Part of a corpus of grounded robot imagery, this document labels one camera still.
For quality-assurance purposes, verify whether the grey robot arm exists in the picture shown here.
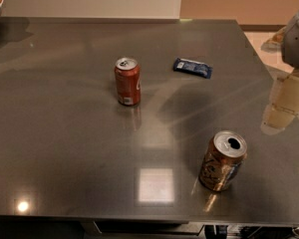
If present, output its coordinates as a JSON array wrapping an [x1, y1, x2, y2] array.
[[261, 10, 299, 135]]

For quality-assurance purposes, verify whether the brown gold soda can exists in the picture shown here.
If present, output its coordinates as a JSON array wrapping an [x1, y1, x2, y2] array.
[[198, 130, 247, 192]]

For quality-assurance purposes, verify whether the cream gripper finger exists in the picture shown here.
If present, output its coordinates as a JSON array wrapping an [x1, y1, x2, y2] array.
[[260, 69, 299, 135]]

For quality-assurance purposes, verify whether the red soda can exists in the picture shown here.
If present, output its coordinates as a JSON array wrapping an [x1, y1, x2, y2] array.
[[115, 57, 141, 106]]

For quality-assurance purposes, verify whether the blue rxbar wrapper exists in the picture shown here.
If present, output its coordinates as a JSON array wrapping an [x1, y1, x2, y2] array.
[[172, 58, 212, 79]]

